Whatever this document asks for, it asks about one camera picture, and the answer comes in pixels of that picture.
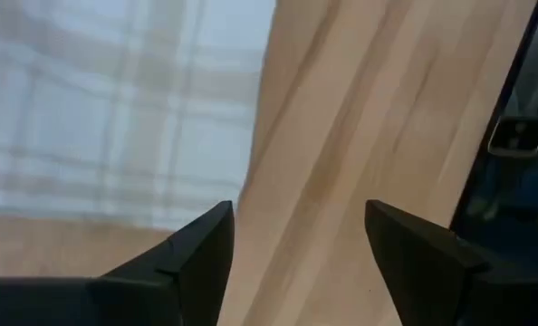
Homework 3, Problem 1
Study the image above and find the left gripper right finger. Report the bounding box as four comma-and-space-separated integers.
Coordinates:
365, 199, 538, 326

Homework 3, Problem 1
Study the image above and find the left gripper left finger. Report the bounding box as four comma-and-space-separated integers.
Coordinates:
0, 200, 235, 326

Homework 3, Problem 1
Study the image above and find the white plaid towel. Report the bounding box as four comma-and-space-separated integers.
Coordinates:
0, 0, 278, 232

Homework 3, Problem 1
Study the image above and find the person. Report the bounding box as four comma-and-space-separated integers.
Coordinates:
452, 149, 538, 257

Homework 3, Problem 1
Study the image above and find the black table edge bracket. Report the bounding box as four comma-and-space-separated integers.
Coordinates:
486, 114, 538, 158

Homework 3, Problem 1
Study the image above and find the black aluminium table frame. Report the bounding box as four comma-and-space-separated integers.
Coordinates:
448, 0, 538, 232

